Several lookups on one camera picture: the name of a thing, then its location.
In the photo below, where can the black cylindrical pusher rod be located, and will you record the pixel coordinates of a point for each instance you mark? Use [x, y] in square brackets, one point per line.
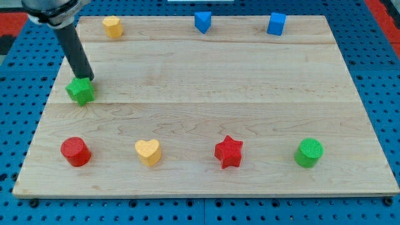
[74, 52]

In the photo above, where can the yellow hexagon block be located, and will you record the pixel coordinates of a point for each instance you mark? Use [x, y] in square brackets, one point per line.
[112, 27]

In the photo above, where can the green star block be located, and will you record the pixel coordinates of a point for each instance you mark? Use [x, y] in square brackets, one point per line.
[81, 90]

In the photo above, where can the red cylinder block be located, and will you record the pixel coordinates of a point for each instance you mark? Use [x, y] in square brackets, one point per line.
[75, 151]

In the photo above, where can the blue triangle block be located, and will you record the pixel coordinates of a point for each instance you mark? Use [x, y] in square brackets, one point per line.
[202, 21]

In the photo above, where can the yellow heart block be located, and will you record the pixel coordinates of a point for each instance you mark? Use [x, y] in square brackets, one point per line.
[149, 152]

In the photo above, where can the wooden board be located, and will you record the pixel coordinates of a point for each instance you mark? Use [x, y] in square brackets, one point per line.
[164, 80]

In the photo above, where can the red star block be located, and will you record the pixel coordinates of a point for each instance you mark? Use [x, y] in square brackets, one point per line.
[228, 152]

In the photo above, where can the blue cube block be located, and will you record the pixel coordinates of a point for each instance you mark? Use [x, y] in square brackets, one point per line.
[276, 24]

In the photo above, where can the green cylinder block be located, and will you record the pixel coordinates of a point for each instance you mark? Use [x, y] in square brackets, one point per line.
[309, 152]

